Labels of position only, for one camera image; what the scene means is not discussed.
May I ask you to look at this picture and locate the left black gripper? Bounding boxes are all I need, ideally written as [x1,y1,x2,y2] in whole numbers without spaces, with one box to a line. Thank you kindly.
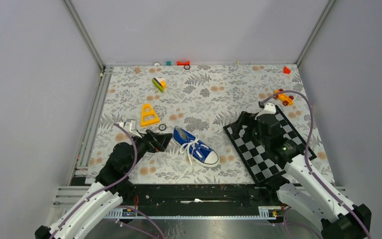
[125,129,173,172]

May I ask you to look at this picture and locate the white shoelace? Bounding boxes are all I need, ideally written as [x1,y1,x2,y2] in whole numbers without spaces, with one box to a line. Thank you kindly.
[179,134,202,168]

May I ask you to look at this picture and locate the blue canvas sneaker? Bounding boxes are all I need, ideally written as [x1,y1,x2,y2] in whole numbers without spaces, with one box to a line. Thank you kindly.
[173,126,220,168]

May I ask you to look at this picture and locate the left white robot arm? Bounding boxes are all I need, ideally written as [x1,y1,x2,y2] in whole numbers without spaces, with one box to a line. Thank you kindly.
[34,129,173,239]

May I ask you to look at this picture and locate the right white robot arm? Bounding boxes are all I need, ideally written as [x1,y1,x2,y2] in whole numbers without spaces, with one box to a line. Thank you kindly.
[224,110,372,239]

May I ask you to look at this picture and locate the yellow plastic triangle toy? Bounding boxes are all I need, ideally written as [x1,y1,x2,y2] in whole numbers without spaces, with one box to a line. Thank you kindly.
[140,104,160,127]

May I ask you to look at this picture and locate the orange toy car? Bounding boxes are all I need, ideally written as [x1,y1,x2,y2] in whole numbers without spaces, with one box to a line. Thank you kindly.
[274,88,294,106]

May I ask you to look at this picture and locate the floral patterned mat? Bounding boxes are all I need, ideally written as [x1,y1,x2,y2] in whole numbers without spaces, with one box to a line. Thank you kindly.
[85,64,335,185]

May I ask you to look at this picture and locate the black white chessboard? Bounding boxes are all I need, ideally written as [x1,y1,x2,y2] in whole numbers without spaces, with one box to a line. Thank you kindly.
[223,106,317,186]

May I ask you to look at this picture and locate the stacked toy bricks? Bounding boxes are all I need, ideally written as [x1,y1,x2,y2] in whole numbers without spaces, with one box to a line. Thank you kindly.
[152,77,167,93]

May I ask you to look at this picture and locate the red triangular block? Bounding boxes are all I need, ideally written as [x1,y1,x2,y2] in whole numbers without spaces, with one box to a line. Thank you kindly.
[283,66,291,74]

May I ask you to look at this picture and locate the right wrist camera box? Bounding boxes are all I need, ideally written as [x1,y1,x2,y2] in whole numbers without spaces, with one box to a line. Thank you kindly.
[256,102,277,118]

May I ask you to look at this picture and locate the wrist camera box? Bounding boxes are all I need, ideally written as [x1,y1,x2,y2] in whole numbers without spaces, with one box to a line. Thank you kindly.
[256,102,277,118]
[118,119,142,138]

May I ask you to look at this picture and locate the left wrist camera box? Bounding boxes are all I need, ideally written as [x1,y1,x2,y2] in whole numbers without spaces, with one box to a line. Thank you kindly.
[118,119,142,138]

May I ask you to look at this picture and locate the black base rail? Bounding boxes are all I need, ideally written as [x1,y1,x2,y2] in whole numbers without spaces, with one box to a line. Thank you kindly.
[122,184,284,217]

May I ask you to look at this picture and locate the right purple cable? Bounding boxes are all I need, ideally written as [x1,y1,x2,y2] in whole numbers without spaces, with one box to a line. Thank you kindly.
[259,90,373,239]

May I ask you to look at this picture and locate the purple cable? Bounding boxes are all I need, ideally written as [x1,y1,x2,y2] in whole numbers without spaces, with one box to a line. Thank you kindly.
[259,90,373,239]
[47,123,167,239]

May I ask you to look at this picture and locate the red block at wall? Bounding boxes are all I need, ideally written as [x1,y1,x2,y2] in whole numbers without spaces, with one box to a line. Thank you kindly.
[177,61,190,66]

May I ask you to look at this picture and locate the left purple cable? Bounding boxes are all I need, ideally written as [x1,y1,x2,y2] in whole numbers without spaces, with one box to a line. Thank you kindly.
[47,123,167,239]

